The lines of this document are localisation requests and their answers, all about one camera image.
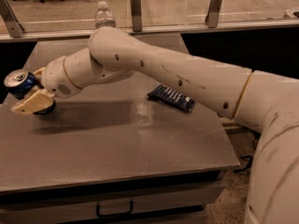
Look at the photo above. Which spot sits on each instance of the dark blue snack wrapper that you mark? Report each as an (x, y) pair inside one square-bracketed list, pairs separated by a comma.
[(173, 98)]

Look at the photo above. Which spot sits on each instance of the metal glass bracket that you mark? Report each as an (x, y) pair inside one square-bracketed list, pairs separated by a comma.
[(136, 14), (213, 14), (14, 29)]

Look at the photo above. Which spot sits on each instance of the clear plastic water bottle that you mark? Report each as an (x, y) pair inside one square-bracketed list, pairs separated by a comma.
[(104, 15)]

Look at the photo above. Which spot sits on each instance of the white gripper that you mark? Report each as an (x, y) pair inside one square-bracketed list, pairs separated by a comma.
[(56, 77)]

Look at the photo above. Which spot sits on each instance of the black drawer handle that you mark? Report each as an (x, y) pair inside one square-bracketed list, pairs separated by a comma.
[(107, 209)]

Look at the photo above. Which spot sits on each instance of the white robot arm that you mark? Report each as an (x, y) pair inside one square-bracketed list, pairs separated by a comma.
[(264, 102)]

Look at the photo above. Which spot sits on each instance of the middle metal glass bracket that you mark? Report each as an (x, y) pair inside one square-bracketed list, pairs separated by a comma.
[(136, 14)]

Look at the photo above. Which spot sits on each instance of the left metal glass bracket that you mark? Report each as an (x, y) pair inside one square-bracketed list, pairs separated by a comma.
[(14, 29)]

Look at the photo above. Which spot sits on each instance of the blue pepsi can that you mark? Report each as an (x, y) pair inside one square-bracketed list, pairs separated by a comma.
[(22, 80)]

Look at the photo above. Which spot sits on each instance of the right metal glass bracket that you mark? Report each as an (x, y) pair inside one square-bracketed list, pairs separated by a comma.
[(213, 14)]

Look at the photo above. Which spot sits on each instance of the grey metal drawer cabinet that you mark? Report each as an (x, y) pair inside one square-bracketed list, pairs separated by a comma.
[(141, 201)]

